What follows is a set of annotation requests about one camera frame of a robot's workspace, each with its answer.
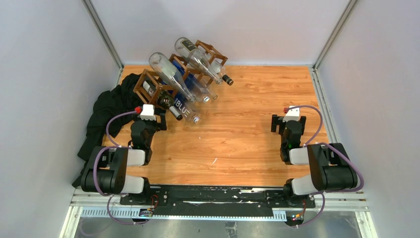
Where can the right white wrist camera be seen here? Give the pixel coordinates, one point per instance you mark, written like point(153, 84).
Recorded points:
point(291, 113)

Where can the clear bottle with black label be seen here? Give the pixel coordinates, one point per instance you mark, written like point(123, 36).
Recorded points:
point(196, 58)

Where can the blue bottle with BLUE text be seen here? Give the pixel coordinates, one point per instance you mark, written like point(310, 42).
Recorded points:
point(189, 111)

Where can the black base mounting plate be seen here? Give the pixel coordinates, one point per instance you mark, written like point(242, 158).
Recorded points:
point(216, 201)

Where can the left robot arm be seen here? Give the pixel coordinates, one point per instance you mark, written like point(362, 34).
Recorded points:
point(106, 170)

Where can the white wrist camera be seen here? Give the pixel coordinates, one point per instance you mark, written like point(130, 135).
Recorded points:
point(291, 113)
point(148, 112)

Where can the brown wooden wine rack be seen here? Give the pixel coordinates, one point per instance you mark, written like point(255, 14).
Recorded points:
point(189, 72)

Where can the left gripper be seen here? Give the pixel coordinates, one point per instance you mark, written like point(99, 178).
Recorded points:
point(158, 126)

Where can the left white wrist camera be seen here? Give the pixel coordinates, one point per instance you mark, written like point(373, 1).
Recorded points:
point(148, 112)

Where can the dark green wine bottle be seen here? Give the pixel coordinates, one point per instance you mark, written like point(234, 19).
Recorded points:
point(164, 99)

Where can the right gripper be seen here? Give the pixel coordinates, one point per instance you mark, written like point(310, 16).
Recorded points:
point(278, 120)

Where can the clear tall wine bottle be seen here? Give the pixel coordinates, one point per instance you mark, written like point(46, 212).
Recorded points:
point(170, 74)

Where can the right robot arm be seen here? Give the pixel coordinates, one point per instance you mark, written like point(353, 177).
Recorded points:
point(329, 166)

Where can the black cloth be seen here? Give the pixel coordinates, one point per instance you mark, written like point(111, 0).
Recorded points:
point(109, 104)

